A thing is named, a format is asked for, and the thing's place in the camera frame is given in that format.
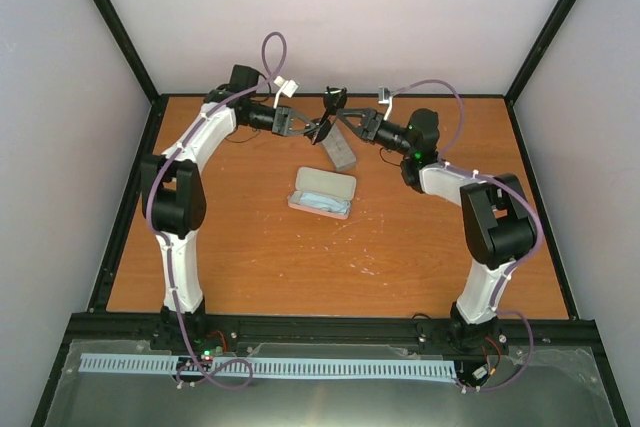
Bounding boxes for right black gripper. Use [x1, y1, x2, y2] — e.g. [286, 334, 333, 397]
[335, 109, 413, 157]

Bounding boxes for black frame glasses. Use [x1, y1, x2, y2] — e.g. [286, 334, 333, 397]
[311, 86, 347, 145]

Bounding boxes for grey glasses case teal lining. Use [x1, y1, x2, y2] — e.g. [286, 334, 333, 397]
[321, 125, 357, 172]

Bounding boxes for pink glasses case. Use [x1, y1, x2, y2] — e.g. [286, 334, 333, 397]
[287, 167, 357, 220]

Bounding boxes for light blue cloth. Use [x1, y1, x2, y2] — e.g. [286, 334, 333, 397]
[299, 192, 351, 215]

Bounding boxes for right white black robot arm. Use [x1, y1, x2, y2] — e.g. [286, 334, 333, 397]
[336, 108, 542, 351]

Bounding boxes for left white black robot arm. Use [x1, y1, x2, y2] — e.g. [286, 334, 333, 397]
[140, 75, 316, 350]

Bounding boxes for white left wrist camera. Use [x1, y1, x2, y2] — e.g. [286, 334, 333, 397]
[273, 76, 299, 109]

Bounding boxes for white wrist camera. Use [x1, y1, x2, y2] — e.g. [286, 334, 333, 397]
[378, 87, 394, 121]
[273, 76, 299, 109]

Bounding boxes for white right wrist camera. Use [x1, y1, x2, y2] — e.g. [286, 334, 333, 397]
[378, 87, 394, 121]

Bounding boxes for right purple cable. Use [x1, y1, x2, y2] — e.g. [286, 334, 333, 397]
[389, 78, 544, 393]

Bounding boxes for purple cable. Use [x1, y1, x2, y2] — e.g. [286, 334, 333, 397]
[389, 78, 544, 393]
[145, 31, 289, 391]

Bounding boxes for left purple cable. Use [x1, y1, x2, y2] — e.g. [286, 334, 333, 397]
[145, 31, 289, 391]

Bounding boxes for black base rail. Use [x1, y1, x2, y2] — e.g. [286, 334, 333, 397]
[149, 314, 511, 353]

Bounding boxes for light blue slotted cable duct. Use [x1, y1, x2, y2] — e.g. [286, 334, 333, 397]
[77, 353, 457, 383]

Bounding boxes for black cage frame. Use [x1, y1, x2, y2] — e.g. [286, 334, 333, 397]
[29, 0, 632, 427]

